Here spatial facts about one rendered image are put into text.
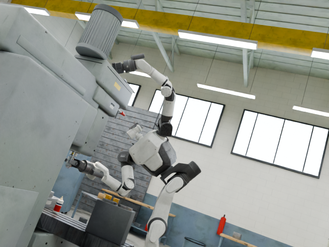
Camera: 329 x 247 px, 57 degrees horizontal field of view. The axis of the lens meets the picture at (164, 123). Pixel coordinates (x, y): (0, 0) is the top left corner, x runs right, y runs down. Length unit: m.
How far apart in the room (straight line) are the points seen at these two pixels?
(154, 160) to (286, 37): 4.87
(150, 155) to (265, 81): 8.31
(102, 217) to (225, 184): 7.69
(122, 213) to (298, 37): 5.52
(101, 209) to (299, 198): 7.93
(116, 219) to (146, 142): 0.67
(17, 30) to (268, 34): 5.71
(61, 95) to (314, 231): 8.48
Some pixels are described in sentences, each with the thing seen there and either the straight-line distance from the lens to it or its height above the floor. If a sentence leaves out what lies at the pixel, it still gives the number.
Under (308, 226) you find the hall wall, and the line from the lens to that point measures 9.34.
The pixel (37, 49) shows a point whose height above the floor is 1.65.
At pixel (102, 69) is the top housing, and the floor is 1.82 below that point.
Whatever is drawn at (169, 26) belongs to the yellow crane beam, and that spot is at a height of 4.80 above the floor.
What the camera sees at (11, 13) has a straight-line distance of 1.47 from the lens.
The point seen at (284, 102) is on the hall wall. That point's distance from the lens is 10.03.
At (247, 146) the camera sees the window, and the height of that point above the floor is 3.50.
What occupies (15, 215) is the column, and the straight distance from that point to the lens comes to 1.53.
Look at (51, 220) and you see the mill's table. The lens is 1.96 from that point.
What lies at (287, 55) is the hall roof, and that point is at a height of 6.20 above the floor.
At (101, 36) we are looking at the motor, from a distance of 1.96.
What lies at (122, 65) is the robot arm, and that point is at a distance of 2.17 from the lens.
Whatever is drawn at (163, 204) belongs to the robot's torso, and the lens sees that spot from 2.30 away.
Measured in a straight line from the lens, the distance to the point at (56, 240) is 2.00.
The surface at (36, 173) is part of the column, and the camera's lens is 1.52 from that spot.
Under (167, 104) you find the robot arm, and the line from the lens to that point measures 2.19.
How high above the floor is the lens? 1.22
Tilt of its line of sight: 13 degrees up
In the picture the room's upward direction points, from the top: 20 degrees clockwise
